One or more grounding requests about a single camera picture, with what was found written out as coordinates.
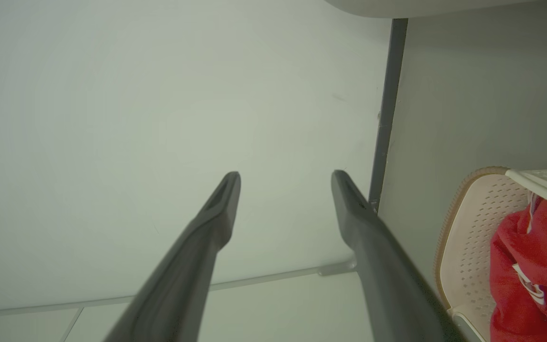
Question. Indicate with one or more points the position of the dark grey baseboard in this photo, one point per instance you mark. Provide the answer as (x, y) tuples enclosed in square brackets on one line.
[(390, 95)]

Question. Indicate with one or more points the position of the cream perforated laundry basket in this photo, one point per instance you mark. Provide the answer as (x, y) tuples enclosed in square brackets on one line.
[(473, 237)]

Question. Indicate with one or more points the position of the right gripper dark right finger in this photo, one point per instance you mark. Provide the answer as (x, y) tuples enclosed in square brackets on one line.
[(387, 285)]

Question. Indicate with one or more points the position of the grey fabric sofa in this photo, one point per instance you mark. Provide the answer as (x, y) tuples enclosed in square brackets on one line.
[(420, 6)]

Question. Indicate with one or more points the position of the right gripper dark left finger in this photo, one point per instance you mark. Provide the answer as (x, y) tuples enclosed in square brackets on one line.
[(183, 275)]

